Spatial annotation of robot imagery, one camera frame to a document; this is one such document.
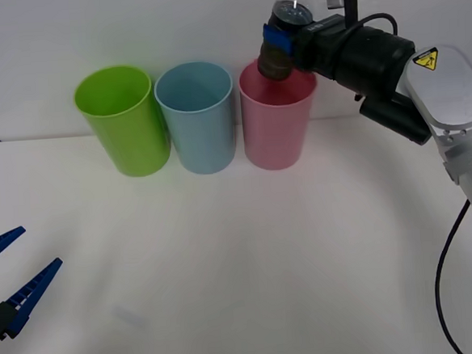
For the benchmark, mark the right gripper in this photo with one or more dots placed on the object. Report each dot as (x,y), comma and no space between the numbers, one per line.
(322,49)

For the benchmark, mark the clear plastic bottle dark label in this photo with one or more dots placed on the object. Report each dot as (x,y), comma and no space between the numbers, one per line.
(277,62)

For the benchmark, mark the pink plastic bin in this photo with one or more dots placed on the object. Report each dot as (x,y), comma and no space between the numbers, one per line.
(274,138)

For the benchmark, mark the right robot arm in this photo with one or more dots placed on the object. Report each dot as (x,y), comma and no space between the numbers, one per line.
(436,90)

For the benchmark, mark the green plastic bin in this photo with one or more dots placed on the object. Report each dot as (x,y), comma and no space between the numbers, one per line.
(136,143)

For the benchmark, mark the pale blue plastic bin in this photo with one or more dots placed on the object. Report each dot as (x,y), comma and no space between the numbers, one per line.
(205,142)

